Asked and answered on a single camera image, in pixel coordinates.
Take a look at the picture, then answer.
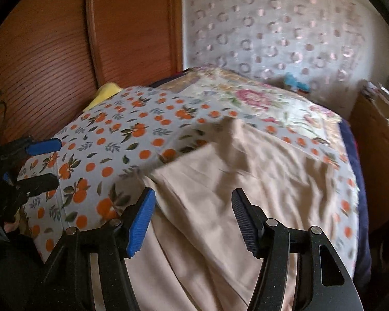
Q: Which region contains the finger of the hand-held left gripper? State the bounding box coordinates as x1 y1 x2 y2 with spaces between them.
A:
6 138 62 157
10 173 59 199

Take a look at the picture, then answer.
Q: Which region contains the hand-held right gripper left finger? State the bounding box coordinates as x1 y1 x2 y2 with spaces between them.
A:
29 187 157 311

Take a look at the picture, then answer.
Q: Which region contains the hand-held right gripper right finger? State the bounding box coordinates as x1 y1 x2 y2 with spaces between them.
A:
231 188 365 311

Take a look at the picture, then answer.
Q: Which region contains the beige t-shirt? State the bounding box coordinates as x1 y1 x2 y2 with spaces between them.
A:
126 116 342 311

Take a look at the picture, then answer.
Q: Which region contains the orange print bed sheet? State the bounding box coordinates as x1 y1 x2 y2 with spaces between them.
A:
18 85 361 266

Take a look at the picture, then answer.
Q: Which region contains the yellow cloth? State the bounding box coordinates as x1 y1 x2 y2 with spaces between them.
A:
85 82 124 111

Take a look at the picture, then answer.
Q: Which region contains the person's dark clothing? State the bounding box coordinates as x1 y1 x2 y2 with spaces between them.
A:
0 227 46 311

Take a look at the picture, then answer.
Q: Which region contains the dark blue blanket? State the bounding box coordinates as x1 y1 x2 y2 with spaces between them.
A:
338 120 374 294

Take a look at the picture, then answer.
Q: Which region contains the floral quilt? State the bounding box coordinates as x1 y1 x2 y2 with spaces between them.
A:
156 66 344 145

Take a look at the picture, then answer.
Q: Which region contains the wooden cabinet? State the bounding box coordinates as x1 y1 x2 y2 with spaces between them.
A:
348 91 389 237

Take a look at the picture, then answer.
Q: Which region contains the pile of clutter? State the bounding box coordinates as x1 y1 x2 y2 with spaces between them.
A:
360 79 389 128

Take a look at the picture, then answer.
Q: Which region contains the white curtain with pink circles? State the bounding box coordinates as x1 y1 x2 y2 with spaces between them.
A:
181 0 378 122

